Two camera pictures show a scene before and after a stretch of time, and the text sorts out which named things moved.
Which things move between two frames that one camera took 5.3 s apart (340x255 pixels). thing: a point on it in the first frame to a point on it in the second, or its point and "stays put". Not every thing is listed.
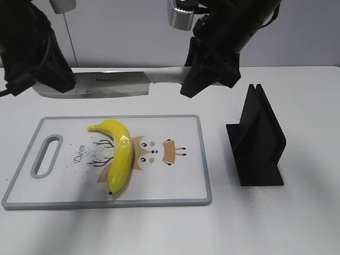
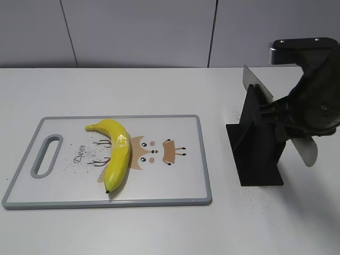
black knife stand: x=257 y=142 stays put
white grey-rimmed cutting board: x=68 y=166 stays put
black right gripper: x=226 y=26 to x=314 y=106
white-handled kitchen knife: x=106 y=84 to x=306 y=148
